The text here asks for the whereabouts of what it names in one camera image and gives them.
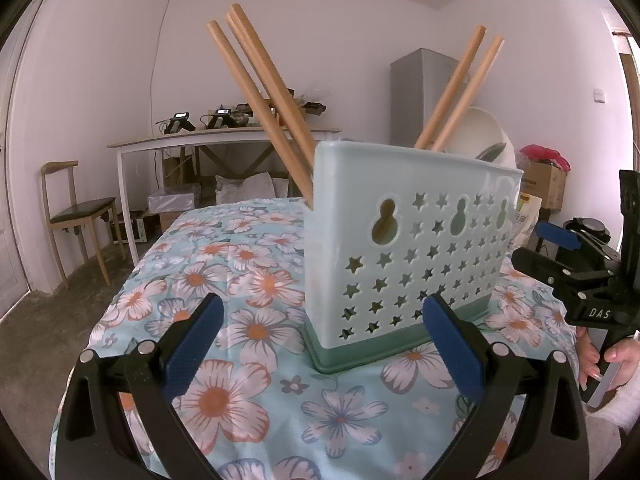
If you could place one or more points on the white table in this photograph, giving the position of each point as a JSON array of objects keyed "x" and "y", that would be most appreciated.
[{"x": 200, "y": 136}]

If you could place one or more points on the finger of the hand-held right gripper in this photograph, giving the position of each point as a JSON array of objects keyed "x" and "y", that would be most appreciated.
[
  {"x": 555, "y": 235},
  {"x": 537, "y": 260}
]

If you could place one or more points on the person's right hand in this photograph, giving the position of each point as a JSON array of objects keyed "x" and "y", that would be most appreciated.
[{"x": 625, "y": 360}]

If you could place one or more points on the grey refrigerator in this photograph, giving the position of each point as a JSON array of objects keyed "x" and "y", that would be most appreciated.
[{"x": 415, "y": 100}]

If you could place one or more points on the wall switch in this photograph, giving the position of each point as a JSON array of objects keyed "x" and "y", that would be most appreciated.
[{"x": 598, "y": 95}]

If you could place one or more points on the yellow white bag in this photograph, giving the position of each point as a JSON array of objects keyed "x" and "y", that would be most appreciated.
[{"x": 525, "y": 215}]

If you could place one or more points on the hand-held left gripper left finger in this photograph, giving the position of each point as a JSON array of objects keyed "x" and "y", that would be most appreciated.
[{"x": 195, "y": 345}]

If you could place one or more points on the speckled cream rice paddle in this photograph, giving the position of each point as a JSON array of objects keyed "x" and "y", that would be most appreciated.
[{"x": 475, "y": 130}]

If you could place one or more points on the pile of bottles and packets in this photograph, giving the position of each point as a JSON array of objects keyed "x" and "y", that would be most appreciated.
[{"x": 315, "y": 108}]

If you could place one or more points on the wooden door frame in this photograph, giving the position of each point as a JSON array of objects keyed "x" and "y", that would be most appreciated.
[{"x": 626, "y": 67}]

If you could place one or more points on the white box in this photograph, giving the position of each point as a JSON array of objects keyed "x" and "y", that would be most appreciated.
[{"x": 172, "y": 200}]

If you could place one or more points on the white panelled door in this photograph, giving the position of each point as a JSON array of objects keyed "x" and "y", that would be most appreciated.
[{"x": 15, "y": 160}]

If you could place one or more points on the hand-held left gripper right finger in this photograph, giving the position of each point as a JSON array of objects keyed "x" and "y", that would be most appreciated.
[{"x": 455, "y": 345}]

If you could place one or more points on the wooden chair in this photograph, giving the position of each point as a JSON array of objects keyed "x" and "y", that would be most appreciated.
[{"x": 80, "y": 207}]

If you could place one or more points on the large cardboard box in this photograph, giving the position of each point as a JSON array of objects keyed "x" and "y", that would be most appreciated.
[{"x": 547, "y": 185}]

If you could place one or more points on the mint green utensil holder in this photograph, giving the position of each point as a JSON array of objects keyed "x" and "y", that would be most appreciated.
[{"x": 350, "y": 185}]

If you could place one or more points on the small cardboard box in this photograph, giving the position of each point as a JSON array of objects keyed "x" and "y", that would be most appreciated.
[{"x": 172, "y": 220}]

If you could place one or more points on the red plastic bag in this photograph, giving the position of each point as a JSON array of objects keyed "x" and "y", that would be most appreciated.
[{"x": 542, "y": 154}]

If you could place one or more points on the blue floral cloth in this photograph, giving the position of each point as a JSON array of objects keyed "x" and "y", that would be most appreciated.
[{"x": 250, "y": 330}]

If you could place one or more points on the black device with screen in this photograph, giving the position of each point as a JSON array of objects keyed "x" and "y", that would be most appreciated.
[
  {"x": 177, "y": 121},
  {"x": 220, "y": 117}
]

